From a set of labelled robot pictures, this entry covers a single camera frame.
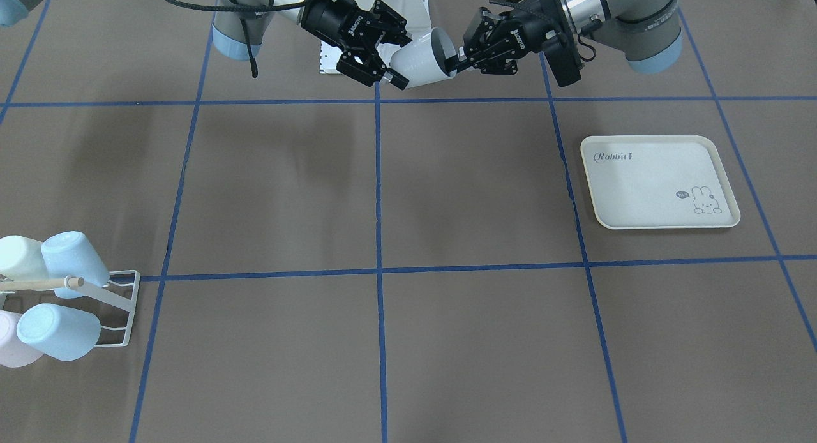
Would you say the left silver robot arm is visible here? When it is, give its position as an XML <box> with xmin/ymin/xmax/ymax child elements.
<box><xmin>443</xmin><ymin>0</ymin><xmax>682</xmax><ymax>87</ymax></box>

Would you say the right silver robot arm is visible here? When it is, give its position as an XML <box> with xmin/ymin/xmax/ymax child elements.
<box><xmin>164</xmin><ymin>0</ymin><xmax>412</xmax><ymax>90</ymax></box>

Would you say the cream plastic tray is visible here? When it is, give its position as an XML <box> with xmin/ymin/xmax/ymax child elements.
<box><xmin>580</xmin><ymin>135</ymin><xmax>742</xmax><ymax>230</ymax></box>

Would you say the cream plastic cup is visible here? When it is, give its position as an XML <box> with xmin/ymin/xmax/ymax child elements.
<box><xmin>1</xmin><ymin>236</ymin><xmax>49</xmax><ymax>281</ymax></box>

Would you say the pink plastic cup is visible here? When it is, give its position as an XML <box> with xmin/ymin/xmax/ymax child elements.
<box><xmin>1</xmin><ymin>310</ymin><xmax>43</xmax><ymax>368</ymax></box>

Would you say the grey plastic cup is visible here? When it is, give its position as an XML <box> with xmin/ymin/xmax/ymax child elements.
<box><xmin>387</xmin><ymin>27</ymin><xmax>458</xmax><ymax>90</ymax></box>

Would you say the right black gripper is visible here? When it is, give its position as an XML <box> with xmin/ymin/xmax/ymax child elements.
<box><xmin>300</xmin><ymin>0</ymin><xmax>412</xmax><ymax>90</ymax></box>

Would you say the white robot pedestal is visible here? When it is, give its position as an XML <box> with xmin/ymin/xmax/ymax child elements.
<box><xmin>318</xmin><ymin>0</ymin><xmax>435</xmax><ymax>75</ymax></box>

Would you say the light blue plastic cup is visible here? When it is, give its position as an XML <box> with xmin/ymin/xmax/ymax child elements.
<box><xmin>17</xmin><ymin>303</ymin><xmax>101</xmax><ymax>361</ymax></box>

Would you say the white wire cup rack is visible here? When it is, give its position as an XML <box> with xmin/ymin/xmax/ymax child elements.
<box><xmin>1</xmin><ymin>269</ymin><xmax>141</xmax><ymax>348</ymax></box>

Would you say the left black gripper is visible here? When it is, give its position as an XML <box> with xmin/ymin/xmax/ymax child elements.
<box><xmin>444</xmin><ymin>0</ymin><xmax>562</xmax><ymax>75</ymax></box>

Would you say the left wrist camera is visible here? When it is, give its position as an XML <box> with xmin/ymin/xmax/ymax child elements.
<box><xmin>542</xmin><ymin>30</ymin><xmax>584</xmax><ymax>87</ymax></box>

